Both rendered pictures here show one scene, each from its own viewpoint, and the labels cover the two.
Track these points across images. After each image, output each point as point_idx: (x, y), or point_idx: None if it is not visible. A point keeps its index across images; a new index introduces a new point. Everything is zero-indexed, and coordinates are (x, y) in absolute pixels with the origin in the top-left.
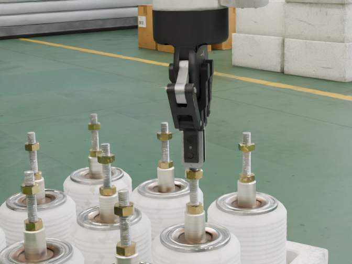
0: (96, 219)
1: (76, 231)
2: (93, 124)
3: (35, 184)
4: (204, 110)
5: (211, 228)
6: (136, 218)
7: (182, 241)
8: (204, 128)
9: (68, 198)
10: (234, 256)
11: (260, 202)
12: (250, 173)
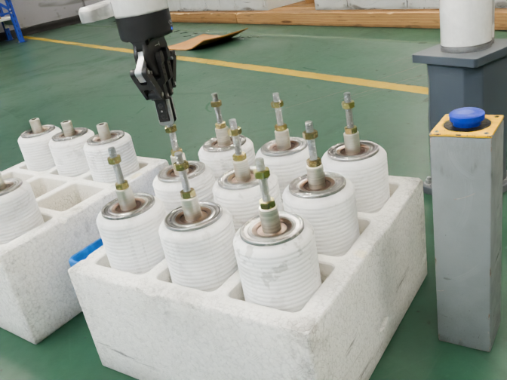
0: (253, 176)
1: None
2: None
3: (272, 101)
4: None
5: (167, 176)
6: (220, 176)
7: (191, 169)
8: (154, 101)
9: (288, 194)
10: None
11: (115, 209)
12: (117, 183)
